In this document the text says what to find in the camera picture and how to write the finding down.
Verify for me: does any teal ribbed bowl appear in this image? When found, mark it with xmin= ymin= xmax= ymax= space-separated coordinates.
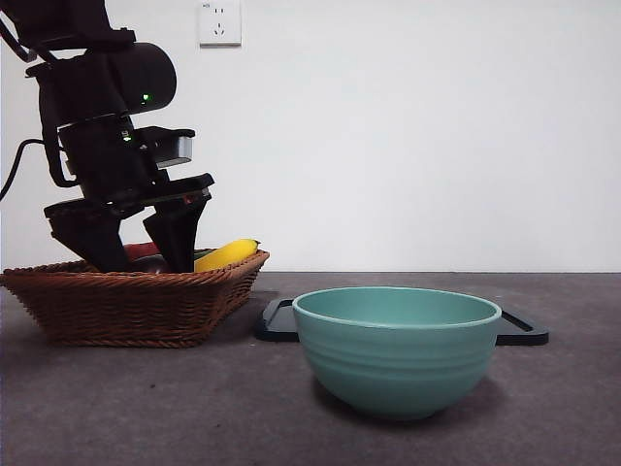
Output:
xmin=291 ymin=285 xmax=503 ymax=421

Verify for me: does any red apple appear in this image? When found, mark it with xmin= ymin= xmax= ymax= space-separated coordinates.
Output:
xmin=122 ymin=242 xmax=161 ymax=259

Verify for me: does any yellow banana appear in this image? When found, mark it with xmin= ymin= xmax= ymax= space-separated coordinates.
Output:
xmin=193 ymin=238 xmax=262 ymax=274

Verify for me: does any black rectangular tray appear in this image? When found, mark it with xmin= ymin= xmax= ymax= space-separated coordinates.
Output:
xmin=254 ymin=297 xmax=550 ymax=347

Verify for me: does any brown wicker basket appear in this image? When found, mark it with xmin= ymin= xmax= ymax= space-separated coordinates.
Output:
xmin=0 ymin=250 xmax=271 ymax=349

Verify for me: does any white wall socket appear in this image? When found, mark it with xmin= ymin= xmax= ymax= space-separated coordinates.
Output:
xmin=198 ymin=1 xmax=243 ymax=49

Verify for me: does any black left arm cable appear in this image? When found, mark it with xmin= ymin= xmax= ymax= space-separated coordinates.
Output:
xmin=0 ymin=138 xmax=49 ymax=201

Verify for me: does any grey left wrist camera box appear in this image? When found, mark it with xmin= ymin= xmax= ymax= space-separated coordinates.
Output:
xmin=138 ymin=126 xmax=196 ymax=169

